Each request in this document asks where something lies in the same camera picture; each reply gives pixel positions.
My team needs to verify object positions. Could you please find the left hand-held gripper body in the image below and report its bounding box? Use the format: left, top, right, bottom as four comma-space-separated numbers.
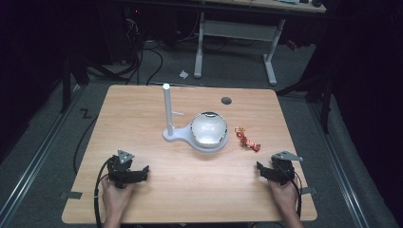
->
106, 149, 141, 190

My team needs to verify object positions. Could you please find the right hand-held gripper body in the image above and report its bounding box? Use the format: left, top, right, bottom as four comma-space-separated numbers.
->
269, 150, 304, 186

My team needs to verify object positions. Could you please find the person's left hand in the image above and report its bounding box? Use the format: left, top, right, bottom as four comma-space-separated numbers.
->
101, 176, 136, 220

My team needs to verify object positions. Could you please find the person's right hand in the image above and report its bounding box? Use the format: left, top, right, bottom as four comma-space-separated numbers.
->
268, 178, 300, 220

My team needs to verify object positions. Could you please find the red and gold wrapped candy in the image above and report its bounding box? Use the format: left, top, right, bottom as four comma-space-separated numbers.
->
234, 126, 262, 153

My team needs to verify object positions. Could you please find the white stand with pole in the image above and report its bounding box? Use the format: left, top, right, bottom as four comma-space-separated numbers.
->
162, 83, 230, 154

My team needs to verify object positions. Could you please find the silver metal bowl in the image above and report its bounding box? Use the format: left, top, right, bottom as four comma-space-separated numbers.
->
189, 110, 229, 149

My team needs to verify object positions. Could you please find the dark metal stand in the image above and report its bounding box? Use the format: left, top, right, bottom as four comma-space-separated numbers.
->
303, 72, 334, 135
60, 53, 91, 114

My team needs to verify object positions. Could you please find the dark computer tower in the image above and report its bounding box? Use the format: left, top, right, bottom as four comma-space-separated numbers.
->
122, 6, 144, 66

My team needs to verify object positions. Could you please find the white-legged background desk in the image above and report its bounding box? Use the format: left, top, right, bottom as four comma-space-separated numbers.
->
193, 0, 327, 86

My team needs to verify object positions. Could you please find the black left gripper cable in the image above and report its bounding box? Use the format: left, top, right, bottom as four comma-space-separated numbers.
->
92, 156, 116, 228

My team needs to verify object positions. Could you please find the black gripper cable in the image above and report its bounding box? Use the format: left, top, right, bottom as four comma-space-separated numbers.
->
92, 156, 116, 228
282, 167, 303, 220

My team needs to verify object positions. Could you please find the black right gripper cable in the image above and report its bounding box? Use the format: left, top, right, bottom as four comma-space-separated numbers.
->
282, 167, 303, 220

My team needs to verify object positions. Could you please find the metal floor rail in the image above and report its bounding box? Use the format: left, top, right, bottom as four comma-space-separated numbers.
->
0, 84, 85, 228
308, 103, 371, 228

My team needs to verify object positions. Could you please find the black looped floor cable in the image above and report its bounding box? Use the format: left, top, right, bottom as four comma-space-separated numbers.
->
144, 47, 164, 86

